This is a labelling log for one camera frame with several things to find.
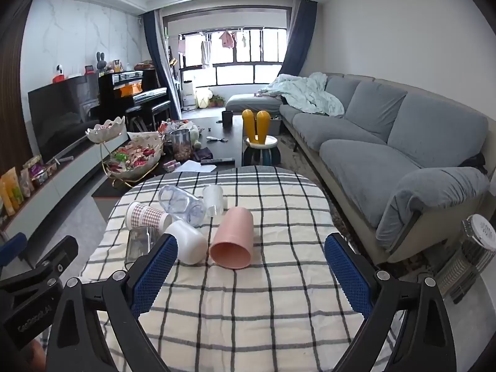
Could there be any black television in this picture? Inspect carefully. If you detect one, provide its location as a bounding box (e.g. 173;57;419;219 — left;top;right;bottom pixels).
28;73;102;163

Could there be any pink cup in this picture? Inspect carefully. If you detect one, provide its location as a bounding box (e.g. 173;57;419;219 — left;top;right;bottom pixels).
209;206;254;270

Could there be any yellow rabbit ear stool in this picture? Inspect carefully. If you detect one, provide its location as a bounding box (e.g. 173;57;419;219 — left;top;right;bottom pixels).
242;109;280;167

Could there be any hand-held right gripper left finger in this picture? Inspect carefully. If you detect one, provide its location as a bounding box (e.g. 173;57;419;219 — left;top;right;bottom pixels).
46;234;179;372

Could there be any checked tablecloth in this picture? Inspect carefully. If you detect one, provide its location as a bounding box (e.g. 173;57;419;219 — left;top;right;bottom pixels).
79;165;400;372

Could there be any black piano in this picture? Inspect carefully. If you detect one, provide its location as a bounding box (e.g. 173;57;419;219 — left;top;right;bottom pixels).
98;69;172;132

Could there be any dark coffee table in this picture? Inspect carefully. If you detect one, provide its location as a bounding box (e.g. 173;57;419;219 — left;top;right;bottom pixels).
92;115;246;202

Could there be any grey sofa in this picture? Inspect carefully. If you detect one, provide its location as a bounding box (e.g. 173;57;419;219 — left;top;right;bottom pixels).
225;73;493;265

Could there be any clear plastic bottle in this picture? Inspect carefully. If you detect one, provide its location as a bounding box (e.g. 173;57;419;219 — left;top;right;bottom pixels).
158;185;207;228

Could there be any clear glass cup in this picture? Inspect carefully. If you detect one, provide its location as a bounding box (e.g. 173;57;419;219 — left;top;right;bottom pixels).
126;227;161;270

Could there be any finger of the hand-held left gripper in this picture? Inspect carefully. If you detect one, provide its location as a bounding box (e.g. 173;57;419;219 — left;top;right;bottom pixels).
15;236;79;291
0;232;29;270

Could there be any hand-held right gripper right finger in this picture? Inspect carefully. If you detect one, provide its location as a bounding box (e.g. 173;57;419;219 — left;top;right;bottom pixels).
324;233;458;372

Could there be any dark blue curtain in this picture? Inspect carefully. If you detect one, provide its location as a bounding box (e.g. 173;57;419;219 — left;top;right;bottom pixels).
277;0;319;82
141;10;183;119

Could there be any white paper sheet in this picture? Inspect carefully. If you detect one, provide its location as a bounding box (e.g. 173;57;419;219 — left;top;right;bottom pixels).
176;160;218;173

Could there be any grey television cabinet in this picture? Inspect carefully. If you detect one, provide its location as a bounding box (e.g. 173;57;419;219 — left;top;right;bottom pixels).
0;132;130;241

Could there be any dark cloth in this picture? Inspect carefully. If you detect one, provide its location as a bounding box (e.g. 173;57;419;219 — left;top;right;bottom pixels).
461;153;487;175

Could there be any tiered candy dish stand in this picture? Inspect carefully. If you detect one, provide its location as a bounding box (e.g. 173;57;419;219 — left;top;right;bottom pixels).
85;115;165;188

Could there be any electric heater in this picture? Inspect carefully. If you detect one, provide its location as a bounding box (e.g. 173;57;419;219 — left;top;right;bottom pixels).
436;214;496;305

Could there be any translucent white cup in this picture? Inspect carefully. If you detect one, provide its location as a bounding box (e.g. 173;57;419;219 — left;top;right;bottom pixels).
202;185;224;218

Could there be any clear jar of nuts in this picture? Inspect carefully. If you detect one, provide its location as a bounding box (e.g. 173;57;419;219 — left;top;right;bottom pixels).
170;129;193;162

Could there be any black piano bench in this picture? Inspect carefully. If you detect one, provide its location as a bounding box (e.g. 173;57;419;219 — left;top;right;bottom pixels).
126;101;172;132

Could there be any light green blanket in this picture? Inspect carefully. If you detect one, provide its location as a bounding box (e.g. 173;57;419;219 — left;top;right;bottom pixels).
258;72;345;117

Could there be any white air purifier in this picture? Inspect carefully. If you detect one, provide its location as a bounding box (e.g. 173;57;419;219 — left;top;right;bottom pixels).
181;81;196;109

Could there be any brown checked cup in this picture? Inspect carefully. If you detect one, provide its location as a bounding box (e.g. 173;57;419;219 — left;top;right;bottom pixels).
126;201;172;230

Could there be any row of snack packets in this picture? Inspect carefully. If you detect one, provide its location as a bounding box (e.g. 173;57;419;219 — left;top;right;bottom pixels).
0;155;59;218

